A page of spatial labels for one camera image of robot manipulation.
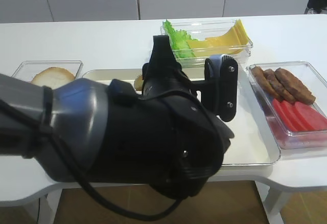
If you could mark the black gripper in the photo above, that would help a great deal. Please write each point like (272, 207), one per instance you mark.
(163, 137)

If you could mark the sesame top bun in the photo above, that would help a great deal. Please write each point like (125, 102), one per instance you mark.
(138, 83)

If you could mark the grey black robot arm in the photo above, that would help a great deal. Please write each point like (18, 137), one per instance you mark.
(64, 129)

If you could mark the green lettuce in container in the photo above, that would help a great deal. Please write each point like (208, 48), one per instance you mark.
(178, 39)

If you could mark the front yellow cheese slice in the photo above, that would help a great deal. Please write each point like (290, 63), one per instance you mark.
(202, 48)

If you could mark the leaning yellow cheese slices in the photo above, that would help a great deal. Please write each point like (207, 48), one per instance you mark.
(231, 42)

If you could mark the brown patty left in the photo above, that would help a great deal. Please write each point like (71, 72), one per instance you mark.
(258, 74)

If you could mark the brown patty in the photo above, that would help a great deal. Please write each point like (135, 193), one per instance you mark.
(278, 87)
(258, 74)
(294, 86)

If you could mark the bun half back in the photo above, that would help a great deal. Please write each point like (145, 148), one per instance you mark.
(53, 77)

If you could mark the clear bun container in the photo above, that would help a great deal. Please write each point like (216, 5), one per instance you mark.
(27, 70)

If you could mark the white rectangular serving tray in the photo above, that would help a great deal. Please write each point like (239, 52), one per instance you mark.
(253, 144)

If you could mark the brown patty middle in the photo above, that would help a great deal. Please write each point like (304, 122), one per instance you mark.
(278, 87)

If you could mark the red tomato slice left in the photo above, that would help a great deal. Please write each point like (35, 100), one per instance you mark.
(277, 106)

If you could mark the clear patty tomato container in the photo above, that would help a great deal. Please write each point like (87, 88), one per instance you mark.
(314, 82)

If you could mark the brown patty right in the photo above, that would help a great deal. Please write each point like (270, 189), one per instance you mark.
(294, 86)

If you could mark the red tomato slice middle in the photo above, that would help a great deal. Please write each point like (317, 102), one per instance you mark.
(294, 121)

